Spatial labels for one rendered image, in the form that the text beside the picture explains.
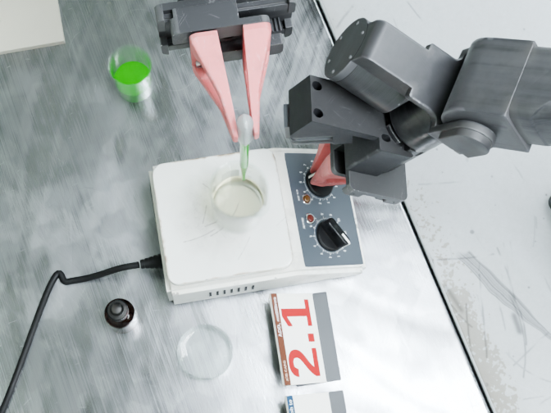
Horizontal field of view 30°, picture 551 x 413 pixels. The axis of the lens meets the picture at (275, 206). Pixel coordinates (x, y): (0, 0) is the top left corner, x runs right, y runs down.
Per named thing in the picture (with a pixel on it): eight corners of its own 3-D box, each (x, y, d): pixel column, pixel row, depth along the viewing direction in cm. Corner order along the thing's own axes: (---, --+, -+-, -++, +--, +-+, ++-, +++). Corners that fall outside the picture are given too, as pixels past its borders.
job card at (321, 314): (325, 292, 105) (330, 284, 101) (340, 379, 103) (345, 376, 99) (266, 300, 104) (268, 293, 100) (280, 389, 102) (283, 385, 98)
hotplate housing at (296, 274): (339, 156, 109) (348, 131, 101) (363, 276, 106) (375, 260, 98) (130, 188, 107) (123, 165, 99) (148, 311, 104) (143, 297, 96)
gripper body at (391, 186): (338, 195, 92) (389, 168, 86) (333, 93, 96) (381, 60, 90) (395, 207, 95) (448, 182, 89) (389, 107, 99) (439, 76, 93)
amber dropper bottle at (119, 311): (134, 336, 103) (129, 326, 96) (105, 331, 103) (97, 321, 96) (140, 306, 104) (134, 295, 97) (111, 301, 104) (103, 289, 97)
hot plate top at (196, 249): (273, 148, 100) (273, 145, 99) (295, 267, 97) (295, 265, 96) (150, 167, 99) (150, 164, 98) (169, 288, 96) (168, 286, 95)
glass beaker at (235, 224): (197, 211, 98) (195, 188, 90) (236, 171, 99) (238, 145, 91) (243, 253, 97) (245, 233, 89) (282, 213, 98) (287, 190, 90)
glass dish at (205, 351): (169, 369, 102) (167, 366, 100) (191, 318, 104) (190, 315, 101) (220, 390, 102) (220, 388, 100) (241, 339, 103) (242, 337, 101)
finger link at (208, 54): (305, 115, 72) (282, -7, 74) (204, 130, 71) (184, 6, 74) (299, 142, 79) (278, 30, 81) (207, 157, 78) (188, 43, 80)
